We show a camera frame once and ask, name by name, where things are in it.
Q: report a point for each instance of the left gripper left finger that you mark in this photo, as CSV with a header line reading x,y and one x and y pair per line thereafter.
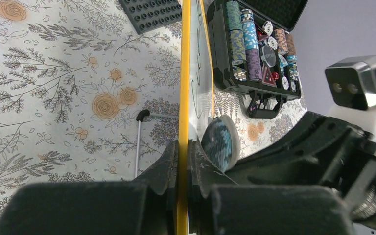
x,y
143,206

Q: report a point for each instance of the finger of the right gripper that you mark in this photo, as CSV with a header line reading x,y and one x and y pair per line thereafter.
x,y
313,152

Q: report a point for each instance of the floral tablecloth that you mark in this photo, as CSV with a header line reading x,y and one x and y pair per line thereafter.
x,y
85,98

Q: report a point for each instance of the yellow framed whiteboard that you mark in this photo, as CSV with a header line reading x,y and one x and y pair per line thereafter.
x,y
196,96

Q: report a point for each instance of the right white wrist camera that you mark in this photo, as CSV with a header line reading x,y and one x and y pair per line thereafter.
x,y
352,82

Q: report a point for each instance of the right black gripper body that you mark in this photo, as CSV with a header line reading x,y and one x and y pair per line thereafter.
x,y
358,185

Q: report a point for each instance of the black poker chip case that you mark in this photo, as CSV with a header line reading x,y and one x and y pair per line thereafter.
x,y
251,51

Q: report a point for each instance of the dark grey lego baseplate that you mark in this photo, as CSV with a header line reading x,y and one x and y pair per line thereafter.
x,y
148,15

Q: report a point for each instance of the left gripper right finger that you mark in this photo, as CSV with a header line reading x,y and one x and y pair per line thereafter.
x,y
217,205

